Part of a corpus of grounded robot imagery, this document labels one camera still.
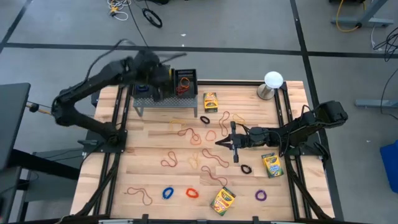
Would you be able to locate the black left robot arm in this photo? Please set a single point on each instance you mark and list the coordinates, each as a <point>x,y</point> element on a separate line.
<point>93,81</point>

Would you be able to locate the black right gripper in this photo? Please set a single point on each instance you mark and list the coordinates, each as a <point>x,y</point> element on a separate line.
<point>241,140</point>

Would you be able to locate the grey metal table base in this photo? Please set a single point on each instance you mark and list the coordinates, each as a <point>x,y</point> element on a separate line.
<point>360,21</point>

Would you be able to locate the silver aluminium bar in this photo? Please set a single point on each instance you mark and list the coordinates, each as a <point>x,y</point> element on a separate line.
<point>287,222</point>
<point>115,221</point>

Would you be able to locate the dark grey desk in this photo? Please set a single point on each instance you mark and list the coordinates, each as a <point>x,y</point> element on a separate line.
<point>12,118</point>

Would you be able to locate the grey perforated metal shelf riser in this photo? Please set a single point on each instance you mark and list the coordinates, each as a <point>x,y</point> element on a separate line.
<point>168,102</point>

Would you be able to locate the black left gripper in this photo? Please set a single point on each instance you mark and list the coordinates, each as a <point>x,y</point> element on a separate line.
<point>157,77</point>

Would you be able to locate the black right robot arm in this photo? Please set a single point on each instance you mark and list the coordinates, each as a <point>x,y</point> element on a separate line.
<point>295,130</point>

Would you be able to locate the blue plastic bin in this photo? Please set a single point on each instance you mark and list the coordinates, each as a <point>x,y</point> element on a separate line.
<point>390,168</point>

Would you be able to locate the yellow rod with black knob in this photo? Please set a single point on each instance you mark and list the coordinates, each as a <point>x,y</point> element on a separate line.
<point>33,107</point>

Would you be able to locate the grey metal floor bar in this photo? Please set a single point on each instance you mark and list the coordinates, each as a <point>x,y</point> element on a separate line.
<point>376,103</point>

